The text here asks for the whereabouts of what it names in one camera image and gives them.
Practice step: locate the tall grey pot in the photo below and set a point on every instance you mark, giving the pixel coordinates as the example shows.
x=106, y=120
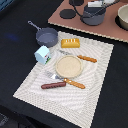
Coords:
x=93, y=15

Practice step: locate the brown toy sausage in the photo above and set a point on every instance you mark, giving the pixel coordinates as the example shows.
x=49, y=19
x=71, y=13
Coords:
x=53, y=85

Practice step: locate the woven beige placemat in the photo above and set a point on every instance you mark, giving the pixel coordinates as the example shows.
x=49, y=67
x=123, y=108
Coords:
x=69, y=106

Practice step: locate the white and blue toy fish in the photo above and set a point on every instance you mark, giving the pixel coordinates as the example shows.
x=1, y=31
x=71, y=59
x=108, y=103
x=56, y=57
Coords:
x=95, y=4

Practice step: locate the light blue milk carton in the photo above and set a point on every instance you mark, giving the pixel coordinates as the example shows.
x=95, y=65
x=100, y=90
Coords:
x=42, y=55

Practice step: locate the beige bowl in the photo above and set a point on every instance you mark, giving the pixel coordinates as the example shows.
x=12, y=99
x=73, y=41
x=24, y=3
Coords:
x=123, y=16

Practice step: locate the fork with wooden handle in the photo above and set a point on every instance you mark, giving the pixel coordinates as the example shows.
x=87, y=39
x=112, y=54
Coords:
x=71, y=82

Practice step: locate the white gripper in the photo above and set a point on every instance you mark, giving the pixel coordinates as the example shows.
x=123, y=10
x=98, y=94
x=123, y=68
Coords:
x=109, y=1

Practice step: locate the yellow toy bread loaf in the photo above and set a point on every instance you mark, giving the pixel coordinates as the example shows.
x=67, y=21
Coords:
x=70, y=43

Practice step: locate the round beige plate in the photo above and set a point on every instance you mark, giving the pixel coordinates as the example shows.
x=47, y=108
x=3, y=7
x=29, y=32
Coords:
x=69, y=66

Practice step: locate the low grey pot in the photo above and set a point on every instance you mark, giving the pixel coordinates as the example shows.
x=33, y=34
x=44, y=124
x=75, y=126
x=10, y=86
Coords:
x=45, y=36

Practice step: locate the knife with wooden handle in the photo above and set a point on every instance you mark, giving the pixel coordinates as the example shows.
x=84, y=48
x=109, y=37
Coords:
x=80, y=56

